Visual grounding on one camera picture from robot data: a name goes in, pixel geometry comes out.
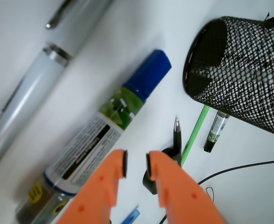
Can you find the light blue pen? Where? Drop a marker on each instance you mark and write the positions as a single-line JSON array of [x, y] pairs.
[[132, 216]]

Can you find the black blue mechanical pencil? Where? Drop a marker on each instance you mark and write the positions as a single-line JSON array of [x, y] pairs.
[[177, 141]]

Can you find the black whiteboard marker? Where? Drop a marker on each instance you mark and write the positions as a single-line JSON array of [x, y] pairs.
[[215, 131]]

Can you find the silver white pen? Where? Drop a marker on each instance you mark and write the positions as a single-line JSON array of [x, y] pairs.
[[69, 27]]

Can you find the green mechanical pencil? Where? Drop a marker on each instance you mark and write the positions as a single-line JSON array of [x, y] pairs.
[[194, 133]]

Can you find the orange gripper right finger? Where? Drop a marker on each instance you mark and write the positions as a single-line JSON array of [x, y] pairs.
[[184, 200]]

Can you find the black mesh pen holder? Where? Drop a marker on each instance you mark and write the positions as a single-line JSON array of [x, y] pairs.
[[230, 67]]

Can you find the blue cap whiteboard marker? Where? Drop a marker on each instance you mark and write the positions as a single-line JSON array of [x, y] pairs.
[[74, 165]]

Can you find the large black tape roll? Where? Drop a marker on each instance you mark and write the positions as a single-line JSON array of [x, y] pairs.
[[150, 178]]

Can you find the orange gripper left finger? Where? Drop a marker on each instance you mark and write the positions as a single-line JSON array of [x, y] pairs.
[[93, 203]]

